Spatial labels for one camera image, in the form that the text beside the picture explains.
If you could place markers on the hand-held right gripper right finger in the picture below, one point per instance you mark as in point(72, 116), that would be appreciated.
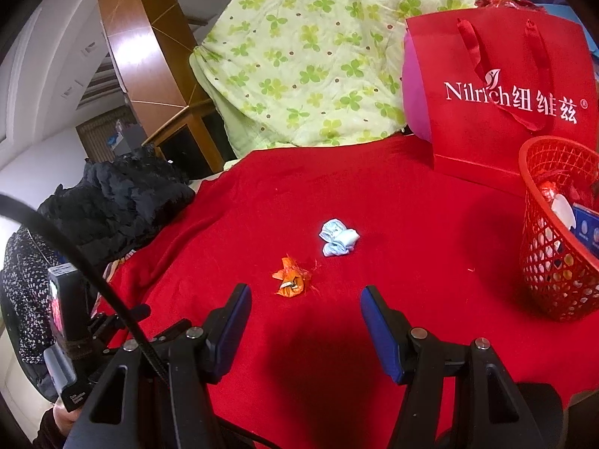
point(376, 327)

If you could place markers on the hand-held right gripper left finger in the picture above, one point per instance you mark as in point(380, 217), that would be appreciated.
point(236, 322)

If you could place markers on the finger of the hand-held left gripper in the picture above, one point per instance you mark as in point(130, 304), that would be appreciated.
point(136, 312)

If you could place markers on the orange wrapper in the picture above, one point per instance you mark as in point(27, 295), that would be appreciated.
point(292, 280)

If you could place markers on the light blue tissue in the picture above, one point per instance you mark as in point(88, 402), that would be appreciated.
point(339, 238)

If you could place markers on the red plastic mesh basket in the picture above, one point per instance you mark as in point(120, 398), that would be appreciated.
point(543, 266)

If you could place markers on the blue and white small box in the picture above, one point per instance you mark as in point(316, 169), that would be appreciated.
point(587, 229)

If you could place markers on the person's left hand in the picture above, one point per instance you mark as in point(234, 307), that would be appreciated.
point(63, 421)

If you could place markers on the dark speckled cloth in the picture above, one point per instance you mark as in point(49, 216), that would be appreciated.
point(28, 299)

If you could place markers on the red blanket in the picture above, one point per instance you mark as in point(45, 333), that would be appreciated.
point(421, 243)

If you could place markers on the black puffy jacket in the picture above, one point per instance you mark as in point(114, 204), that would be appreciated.
point(117, 196)

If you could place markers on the wooden glass cabinet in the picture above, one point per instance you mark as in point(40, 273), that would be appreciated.
point(187, 145)

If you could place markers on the red paper gift bag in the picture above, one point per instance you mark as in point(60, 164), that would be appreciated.
point(491, 149)

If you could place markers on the red and white wrapper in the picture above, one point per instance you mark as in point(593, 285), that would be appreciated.
point(550, 192)

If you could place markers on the white air conditioner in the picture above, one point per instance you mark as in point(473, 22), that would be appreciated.
point(93, 79)

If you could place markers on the brown wooden panel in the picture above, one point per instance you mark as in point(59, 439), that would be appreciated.
point(135, 42)

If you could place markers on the green floral quilt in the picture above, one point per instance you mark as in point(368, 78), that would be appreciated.
point(304, 56)

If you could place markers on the red shiny ribbon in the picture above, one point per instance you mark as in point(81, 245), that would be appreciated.
point(505, 3)

